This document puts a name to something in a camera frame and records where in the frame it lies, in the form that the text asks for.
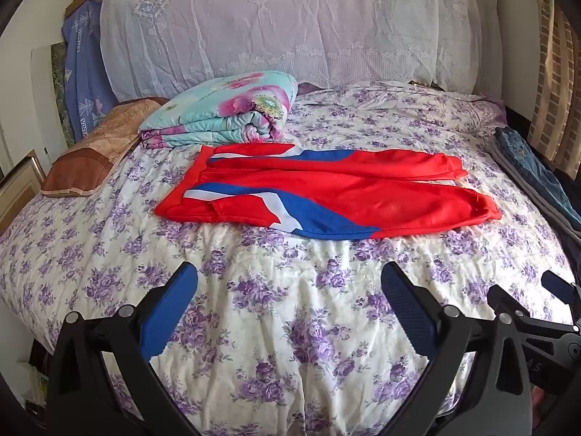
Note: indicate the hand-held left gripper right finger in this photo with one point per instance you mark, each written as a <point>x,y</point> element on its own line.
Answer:
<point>408,309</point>

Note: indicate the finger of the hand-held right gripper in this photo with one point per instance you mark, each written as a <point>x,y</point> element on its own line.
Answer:
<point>563,289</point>
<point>535,315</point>

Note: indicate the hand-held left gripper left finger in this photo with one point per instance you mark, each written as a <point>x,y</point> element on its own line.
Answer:
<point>168,309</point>

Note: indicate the red blue white pants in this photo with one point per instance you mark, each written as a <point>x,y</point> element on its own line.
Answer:
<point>363,190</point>

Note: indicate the purple floral bed sheet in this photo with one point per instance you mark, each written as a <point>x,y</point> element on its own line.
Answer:
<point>281,309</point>

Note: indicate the blue jeans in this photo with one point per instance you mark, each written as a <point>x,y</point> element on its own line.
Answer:
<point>531,168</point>

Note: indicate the stack of books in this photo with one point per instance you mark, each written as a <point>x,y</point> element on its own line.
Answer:
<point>36,386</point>

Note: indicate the brown pillow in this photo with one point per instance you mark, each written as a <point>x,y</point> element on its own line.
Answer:
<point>95,150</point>

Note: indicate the folded floral quilt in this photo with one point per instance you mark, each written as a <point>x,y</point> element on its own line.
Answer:
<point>218,109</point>

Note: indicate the green painting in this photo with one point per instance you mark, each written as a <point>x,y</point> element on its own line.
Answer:
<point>61,95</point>

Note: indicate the purple pillow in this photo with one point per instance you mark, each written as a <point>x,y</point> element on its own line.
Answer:
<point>311,88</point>

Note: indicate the blue printed cloth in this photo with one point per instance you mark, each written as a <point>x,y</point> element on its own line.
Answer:
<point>84,63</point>

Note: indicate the white lace cloth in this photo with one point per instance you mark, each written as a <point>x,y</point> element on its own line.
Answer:
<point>281,22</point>

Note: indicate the wooden picture frame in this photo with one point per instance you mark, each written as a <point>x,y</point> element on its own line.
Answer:
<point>18,186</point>

